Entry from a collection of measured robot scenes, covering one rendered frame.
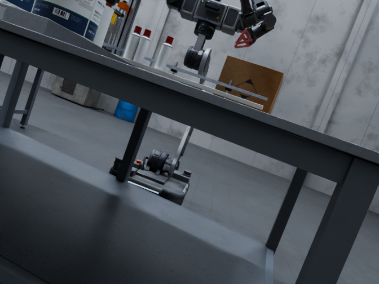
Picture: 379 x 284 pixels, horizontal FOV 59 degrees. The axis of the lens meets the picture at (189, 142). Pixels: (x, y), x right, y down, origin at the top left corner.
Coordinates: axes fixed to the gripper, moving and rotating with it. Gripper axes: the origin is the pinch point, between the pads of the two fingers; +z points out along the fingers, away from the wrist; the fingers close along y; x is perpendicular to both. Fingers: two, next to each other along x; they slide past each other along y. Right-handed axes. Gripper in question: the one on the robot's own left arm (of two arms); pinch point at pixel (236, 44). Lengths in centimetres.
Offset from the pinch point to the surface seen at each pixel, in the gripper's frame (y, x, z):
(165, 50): 9.9, -13.8, 31.9
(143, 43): 7.1, -23.2, 39.4
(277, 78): 1.4, 24.7, -8.7
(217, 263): 35, 79, 57
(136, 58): 7, -19, 46
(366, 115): -715, 223, -306
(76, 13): 69, -23, 48
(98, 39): 33, -27, 53
